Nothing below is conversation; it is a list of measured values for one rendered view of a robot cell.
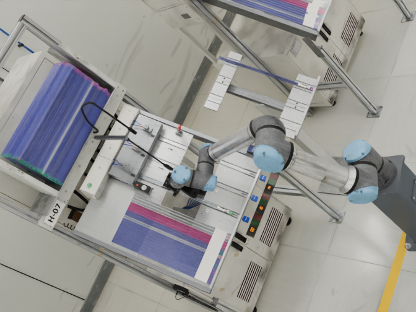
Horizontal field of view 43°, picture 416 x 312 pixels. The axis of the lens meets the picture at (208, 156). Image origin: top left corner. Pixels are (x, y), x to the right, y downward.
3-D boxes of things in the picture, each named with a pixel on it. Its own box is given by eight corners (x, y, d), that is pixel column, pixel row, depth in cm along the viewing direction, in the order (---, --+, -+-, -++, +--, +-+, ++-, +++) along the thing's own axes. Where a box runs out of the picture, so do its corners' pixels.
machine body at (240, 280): (298, 213, 322) (234, 164, 287) (256, 324, 301) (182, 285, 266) (227, 203, 372) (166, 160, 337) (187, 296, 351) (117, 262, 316)
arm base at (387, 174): (399, 158, 225) (388, 146, 219) (394, 189, 219) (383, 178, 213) (367, 161, 236) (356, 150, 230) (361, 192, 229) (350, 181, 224)
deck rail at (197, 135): (265, 161, 263) (266, 158, 257) (264, 165, 262) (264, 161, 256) (138, 112, 275) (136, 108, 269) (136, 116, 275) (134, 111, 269)
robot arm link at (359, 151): (382, 148, 221) (366, 131, 213) (383, 175, 214) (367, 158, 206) (356, 156, 228) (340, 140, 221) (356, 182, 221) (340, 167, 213)
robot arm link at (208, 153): (273, 98, 203) (193, 143, 236) (271, 121, 197) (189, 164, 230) (293, 113, 209) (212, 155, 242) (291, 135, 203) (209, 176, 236)
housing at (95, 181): (143, 119, 275) (139, 108, 262) (101, 203, 260) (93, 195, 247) (130, 114, 276) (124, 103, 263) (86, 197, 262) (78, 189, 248)
